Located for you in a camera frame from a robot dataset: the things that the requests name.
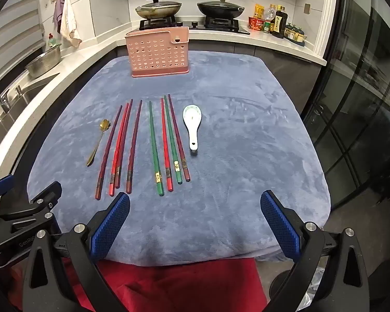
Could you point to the red cloth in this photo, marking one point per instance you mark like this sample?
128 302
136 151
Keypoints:
182 286

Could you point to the small green-lid jar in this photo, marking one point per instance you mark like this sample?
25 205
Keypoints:
267 27

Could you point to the gold metal spoon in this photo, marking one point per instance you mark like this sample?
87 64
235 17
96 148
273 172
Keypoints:
103 125

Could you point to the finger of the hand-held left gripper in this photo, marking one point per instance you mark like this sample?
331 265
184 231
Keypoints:
1 186
47 196

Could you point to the white kitchen countertop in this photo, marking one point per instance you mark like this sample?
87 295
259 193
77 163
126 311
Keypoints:
266 40

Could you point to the spice jar rack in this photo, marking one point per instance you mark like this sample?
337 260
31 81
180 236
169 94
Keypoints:
295 35

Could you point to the green dish soap bottle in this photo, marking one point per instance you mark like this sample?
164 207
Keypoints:
53 43

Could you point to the clear plastic bottle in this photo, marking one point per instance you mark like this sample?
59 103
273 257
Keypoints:
270 12

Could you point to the white hanging towel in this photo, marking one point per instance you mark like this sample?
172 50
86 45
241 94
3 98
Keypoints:
70 22

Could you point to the black gas stove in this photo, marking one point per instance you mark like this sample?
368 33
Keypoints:
195 26

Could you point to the wall power outlet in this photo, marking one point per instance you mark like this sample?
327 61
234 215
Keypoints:
307 8

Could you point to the steel kitchen sink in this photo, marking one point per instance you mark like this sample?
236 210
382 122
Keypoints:
16 104

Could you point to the dark soy sauce bottle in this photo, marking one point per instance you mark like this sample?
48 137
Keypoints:
278 24

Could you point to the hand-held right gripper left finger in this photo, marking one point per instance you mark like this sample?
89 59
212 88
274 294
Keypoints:
112 224

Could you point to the tan wok with glass lid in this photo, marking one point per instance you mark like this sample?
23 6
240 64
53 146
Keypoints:
157 10

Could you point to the black wok with glass lid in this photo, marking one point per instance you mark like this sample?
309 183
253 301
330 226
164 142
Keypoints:
219 9

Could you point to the maroon chopstick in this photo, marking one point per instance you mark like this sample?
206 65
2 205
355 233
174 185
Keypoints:
108 156
127 123
135 143
176 130

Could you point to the purple hanging cloth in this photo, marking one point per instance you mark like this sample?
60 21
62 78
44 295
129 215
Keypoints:
58 11

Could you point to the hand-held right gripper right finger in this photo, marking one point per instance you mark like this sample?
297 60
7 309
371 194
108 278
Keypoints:
279 224

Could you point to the red chopstick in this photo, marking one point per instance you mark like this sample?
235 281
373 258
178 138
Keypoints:
121 138
165 136

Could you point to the white ceramic spoon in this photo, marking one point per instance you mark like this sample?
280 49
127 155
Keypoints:
191 115

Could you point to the red instant noodle bowl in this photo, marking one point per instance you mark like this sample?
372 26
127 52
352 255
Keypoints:
256 23

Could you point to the blue plush blanket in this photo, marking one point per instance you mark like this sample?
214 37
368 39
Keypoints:
240 143

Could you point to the black framed glass door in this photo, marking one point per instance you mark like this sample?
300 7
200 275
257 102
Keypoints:
360 87

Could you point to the white window blinds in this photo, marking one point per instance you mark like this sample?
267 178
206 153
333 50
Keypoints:
13 22

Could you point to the green chopstick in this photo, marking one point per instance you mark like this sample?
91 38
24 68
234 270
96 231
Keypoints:
154 143
171 136

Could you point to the pink perforated utensil holder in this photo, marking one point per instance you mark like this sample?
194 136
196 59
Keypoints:
156 55

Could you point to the yellow seasoning packet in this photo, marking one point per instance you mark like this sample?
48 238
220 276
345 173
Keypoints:
259 10

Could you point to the steel colander bowl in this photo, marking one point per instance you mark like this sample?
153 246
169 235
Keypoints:
44 63

